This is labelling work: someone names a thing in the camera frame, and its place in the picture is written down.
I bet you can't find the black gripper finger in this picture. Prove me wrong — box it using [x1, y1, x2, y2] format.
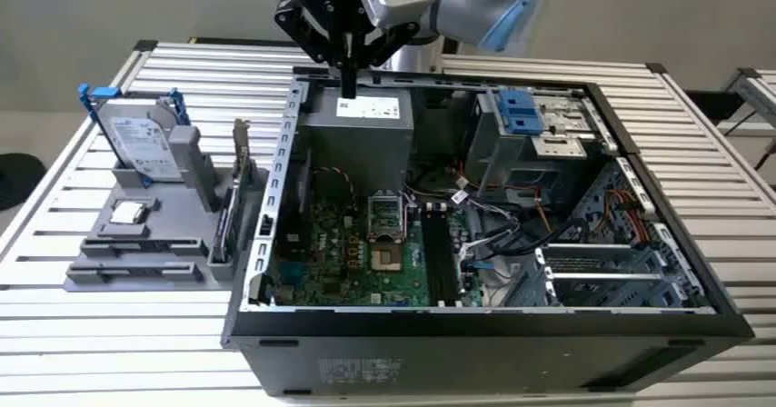
[273, 0, 349, 99]
[349, 23, 421, 99]

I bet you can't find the black RAM slot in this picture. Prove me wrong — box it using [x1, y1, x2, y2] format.
[428, 203, 448, 307]
[442, 203, 462, 307]
[422, 203, 441, 307]
[436, 203, 454, 307]

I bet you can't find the grey power supply unit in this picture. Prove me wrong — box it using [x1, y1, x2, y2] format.
[298, 86, 417, 193]

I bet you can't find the blue plastic drive latch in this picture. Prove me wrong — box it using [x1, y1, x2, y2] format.
[494, 87, 543, 135]

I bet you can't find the hard disk in blue carrier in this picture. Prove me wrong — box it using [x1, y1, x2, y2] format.
[76, 84, 193, 186]

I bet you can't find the metal socket cover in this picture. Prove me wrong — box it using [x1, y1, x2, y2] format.
[368, 189, 406, 243]

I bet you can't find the graphics card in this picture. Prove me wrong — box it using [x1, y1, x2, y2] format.
[207, 116, 257, 265]

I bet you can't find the CPU socket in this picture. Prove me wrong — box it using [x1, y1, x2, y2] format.
[370, 242, 406, 273]

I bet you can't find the grey parts rack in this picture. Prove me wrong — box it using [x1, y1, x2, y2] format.
[63, 124, 271, 294]

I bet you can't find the silver CPU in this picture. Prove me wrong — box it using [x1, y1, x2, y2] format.
[107, 200, 151, 224]

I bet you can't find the green motherboard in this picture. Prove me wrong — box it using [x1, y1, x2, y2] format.
[275, 197, 486, 309]

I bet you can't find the black round stand foot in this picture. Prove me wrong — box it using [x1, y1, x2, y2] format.
[0, 152, 47, 211]

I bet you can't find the metal slat side table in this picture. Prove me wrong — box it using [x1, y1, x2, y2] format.
[715, 66, 776, 138]

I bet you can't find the grey metal disk bay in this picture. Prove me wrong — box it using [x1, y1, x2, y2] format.
[536, 242, 699, 309]

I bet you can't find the black PC case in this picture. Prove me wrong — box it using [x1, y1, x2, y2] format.
[218, 65, 756, 399]

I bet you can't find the red black twisted wire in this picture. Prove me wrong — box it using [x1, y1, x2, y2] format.
[311, 166, 361, 211]

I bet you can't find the orange data cable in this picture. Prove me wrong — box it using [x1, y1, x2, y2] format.
[457, 161, 555, 234]

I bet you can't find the black cable bundle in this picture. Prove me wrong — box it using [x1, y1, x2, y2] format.
[478, 219, 588, 259]

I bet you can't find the orange red yellow wire bundle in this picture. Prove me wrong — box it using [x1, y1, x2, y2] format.
[591, 188, 655, 247]

